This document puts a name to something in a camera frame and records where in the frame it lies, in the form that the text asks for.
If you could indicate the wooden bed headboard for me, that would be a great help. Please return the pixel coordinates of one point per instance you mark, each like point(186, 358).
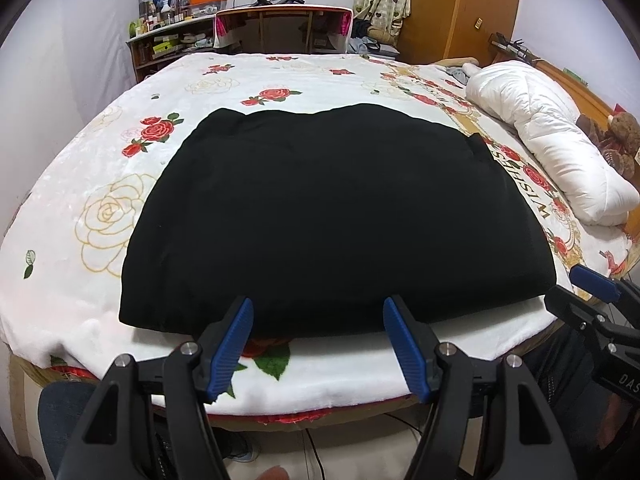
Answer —
point(585, 82)

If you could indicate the group of bottles and jars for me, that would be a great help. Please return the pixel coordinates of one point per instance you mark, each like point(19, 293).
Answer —
point(160, 12)

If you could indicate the wooden wardrobe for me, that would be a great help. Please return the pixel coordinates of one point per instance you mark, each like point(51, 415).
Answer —
point(460, 15)

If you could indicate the black garment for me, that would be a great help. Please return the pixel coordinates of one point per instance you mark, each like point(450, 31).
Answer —
point(330, 220)

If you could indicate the wooden storage shelf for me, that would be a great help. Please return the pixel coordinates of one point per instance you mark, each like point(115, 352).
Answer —
point(165, 55)

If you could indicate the white floral rose blanket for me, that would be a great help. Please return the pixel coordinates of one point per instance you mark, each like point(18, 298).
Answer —
point(100, 270)

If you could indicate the person's left leg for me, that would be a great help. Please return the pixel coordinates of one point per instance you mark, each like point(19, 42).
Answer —
point(62, 420)

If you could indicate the brown plush toy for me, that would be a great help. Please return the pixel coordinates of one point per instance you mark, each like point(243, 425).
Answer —
point(617, 135)

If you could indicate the pile of clothes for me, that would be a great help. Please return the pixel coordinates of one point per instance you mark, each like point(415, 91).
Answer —
point(372, 37)

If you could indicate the white quilted duvet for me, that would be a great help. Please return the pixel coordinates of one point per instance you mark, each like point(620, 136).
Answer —
point(550, 125)

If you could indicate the wooden desk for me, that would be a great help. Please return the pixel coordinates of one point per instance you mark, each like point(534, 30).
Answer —
point(285, 10)

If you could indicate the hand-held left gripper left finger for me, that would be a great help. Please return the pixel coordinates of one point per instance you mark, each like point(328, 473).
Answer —
point(235, 345)

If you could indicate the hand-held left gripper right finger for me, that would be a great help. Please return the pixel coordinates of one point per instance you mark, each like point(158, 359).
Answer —
point(406, 347)

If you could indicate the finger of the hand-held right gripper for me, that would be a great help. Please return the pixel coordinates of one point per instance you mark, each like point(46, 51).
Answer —
point(575, 307)
point(595, 282)

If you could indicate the grey sneaker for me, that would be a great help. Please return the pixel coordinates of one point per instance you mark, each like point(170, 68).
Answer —
point(241, 451)

